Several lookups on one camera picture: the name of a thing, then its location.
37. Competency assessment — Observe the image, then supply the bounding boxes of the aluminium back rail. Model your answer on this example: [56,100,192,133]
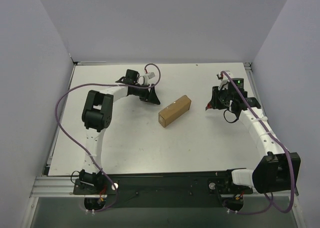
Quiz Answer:
[72,60,252,67]

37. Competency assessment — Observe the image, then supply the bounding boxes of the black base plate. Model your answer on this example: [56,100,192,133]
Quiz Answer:
[73,170,253,211]

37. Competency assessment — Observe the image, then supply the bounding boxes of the aluminium rail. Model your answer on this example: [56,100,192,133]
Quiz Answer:
[29,175,300,198]
[72,60,252,67]

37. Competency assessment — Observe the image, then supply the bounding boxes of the aluminium front rail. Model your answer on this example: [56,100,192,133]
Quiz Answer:
[29,175,300,198]

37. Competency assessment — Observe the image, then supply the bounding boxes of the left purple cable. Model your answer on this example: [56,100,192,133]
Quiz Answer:
[54,63,162,213]

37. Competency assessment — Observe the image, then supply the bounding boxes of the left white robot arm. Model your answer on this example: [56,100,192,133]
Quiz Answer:
[79,69,161,194]

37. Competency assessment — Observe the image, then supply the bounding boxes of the brown cardboard express box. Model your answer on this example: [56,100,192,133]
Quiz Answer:
[158,95,192,128]

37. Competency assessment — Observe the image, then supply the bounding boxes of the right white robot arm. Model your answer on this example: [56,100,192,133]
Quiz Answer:
[206,71,301,194]

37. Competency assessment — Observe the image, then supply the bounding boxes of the red black utility knife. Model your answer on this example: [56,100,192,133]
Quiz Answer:
[205,103,212,111]

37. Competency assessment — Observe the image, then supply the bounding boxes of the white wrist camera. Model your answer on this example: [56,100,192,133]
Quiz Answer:
[138,72,155,86]
[217,70,234,91]

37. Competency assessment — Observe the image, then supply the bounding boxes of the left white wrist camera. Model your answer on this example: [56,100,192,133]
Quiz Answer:
[138,72,155,86]

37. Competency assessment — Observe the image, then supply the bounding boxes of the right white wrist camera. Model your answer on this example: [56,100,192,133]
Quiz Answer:
[217,70,234,91]

